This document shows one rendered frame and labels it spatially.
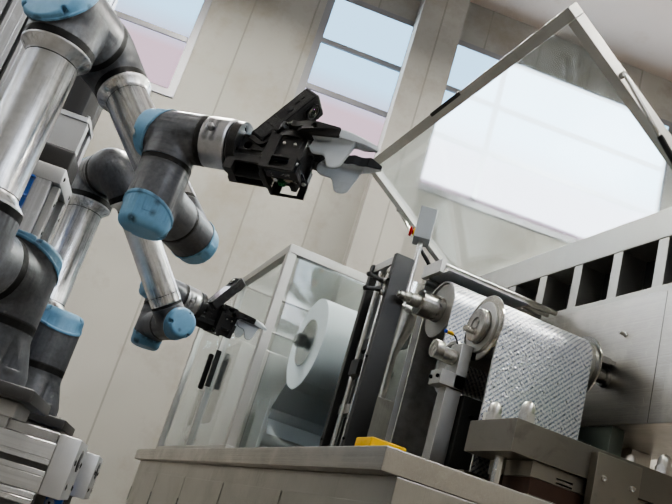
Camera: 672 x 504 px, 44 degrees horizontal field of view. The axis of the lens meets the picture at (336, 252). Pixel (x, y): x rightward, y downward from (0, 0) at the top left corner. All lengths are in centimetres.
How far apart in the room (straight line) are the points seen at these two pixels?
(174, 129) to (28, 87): 26
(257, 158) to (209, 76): 436
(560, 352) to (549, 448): 34
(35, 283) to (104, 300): 361
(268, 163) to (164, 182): 16
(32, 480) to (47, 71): 62
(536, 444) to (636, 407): 39
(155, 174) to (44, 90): 27
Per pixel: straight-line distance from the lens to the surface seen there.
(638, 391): 188
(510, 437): 152
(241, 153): 117
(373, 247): 502
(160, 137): 122
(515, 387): 176
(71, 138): 174
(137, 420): 487
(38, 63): 139
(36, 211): 166
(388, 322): 200
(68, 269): 204
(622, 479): 162
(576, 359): 185
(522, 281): 244
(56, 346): 186
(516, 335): 177
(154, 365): 490
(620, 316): 201
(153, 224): 117
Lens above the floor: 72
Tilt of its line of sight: 19 degrees up
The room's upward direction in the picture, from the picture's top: 17 degrees clockwise
